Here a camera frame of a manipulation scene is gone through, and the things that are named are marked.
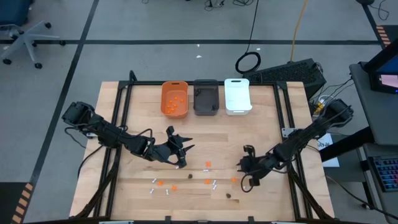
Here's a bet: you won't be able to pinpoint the grey office chair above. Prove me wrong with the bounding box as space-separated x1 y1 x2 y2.
0 0 67 70

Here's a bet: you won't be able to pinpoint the white coiled cable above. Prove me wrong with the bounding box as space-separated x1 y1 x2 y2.
317 94 336 108

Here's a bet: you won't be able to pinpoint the yellow hanging cable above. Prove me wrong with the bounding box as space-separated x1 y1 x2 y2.
289 0 309 63

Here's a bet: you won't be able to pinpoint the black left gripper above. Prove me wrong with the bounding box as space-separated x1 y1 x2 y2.
147 134 196 169

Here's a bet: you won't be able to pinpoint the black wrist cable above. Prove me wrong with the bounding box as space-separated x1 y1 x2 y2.
119 124 156 147
240 173 255 194

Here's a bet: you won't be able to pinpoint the orange plastic bin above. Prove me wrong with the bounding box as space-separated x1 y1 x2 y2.
160 80 190 119

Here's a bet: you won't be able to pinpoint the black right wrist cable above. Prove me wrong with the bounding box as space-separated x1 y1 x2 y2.
240 173 255 194

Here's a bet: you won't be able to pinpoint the black orange-striped floor mat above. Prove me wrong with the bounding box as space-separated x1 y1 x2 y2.
374 24 398 50
0 182 34 224

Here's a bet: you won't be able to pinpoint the black desk support bar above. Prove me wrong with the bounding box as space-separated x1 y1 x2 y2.
320 126 376 162

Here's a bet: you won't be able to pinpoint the black computer monitor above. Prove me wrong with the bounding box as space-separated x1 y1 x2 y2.
363 39 398 95

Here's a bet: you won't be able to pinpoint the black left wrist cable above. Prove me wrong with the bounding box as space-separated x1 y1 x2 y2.
119 124 156 147

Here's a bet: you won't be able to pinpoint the white paper sheet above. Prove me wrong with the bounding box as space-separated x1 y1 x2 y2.
316 133 341 168

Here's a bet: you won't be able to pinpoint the black aluminium table frame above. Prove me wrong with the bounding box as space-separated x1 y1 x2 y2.
73 70 336 224

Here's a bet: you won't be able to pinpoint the grey desk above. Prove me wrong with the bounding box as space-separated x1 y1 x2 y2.
348 60 398 147

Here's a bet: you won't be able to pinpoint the backlit keyboard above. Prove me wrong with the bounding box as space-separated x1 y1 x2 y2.
371 154 398 193

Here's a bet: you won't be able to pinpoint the black hanging cable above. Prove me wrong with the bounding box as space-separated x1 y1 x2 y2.
234 0 262 75

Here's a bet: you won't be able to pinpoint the black keyboard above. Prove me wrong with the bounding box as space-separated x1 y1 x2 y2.
242 58 327 101

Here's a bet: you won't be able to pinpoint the black right base cables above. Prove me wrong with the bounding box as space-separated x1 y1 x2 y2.
310 77 355 110

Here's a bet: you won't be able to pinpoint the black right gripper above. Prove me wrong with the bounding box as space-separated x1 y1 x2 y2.
236 155 271 187

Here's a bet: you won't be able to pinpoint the white plastic bin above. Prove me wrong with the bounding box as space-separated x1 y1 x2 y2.
224 78 253 116

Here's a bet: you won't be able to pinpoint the black left base cable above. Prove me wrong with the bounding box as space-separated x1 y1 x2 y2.
64 126 105 180

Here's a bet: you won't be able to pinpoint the grey keyboard shelf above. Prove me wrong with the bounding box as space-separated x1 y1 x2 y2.
362 143 398 218

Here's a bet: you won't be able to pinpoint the grey plastic bin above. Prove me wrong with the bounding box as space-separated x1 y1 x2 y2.
193 78 220 116

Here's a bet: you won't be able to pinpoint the black floor cable bundle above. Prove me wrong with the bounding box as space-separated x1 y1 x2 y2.
356 0 391 21
203 0 259 7

